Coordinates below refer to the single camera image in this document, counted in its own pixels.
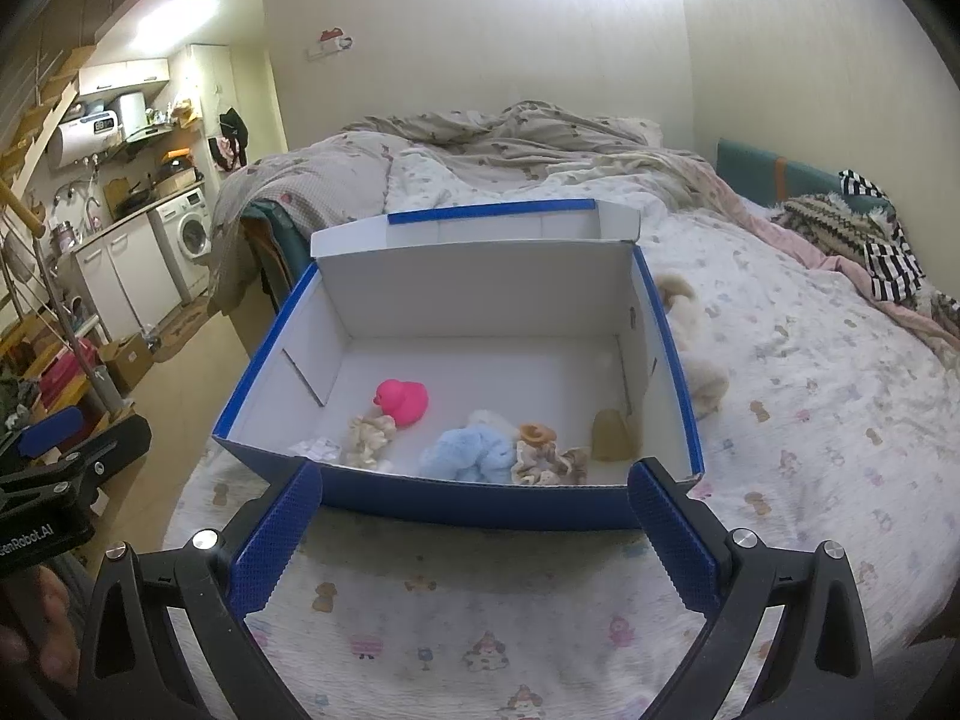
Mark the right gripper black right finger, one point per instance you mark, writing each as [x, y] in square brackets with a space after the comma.
[819, 664]

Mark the translucent cream soft object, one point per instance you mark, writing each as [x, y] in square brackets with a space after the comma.
[611, 438]

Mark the white scrunchie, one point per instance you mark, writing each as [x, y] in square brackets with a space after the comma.
[318, 450]

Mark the person's left hand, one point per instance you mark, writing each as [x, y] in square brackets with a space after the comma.
[36, 629]

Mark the wooden drying rack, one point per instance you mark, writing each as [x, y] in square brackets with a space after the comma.
[66, 395]

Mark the cardboard box on floor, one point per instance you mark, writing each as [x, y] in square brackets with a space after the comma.
[127, 361]

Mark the fluffy cream plush toy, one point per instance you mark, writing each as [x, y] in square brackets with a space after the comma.
[707, 381]

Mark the white washing machine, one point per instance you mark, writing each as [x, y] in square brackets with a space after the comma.
[182, 230]

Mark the cream ruffled scrunchie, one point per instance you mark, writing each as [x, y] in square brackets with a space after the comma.
[367, 438]

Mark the white water heater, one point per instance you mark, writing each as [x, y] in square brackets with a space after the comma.
[78, 139]

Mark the light blue fluffy cloth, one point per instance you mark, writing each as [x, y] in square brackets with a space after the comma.
[472, 454]

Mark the black white striped cloth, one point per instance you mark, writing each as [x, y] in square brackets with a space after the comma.
[896, 274]

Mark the beige patterned blanket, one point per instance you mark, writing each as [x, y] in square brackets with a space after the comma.
[440, 159]

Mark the knitted zigzag blanket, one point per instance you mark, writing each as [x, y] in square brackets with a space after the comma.
[828, 222]

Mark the blue white cardboard box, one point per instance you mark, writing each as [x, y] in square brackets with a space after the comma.
[540, 311]

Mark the teal headboard cushion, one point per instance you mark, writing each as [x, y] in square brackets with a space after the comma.
[767, 179]

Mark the brown ring toy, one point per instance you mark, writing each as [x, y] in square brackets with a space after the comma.
[536, 434]

